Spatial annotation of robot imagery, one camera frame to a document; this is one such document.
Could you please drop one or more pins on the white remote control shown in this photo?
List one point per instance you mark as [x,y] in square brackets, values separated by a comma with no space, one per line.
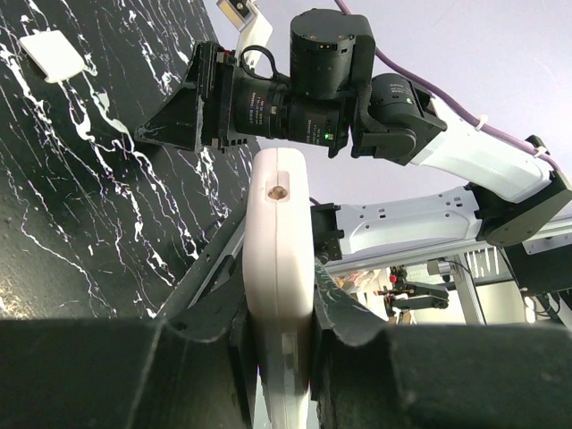
[278,275]

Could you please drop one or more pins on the white battery cover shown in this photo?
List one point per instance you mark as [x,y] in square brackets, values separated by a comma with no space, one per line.
[54,55]

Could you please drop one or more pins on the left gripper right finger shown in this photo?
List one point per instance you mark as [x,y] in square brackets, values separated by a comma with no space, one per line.
[367,373]

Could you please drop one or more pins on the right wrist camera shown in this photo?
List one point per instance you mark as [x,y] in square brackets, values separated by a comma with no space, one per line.
[247,18]

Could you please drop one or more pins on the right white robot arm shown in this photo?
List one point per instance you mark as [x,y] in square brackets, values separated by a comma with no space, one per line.
[511,189]

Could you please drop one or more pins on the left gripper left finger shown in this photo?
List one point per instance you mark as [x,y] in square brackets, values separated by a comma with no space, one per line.
[193,366]

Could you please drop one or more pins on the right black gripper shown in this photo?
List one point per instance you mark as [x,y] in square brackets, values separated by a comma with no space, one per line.
[223,102]

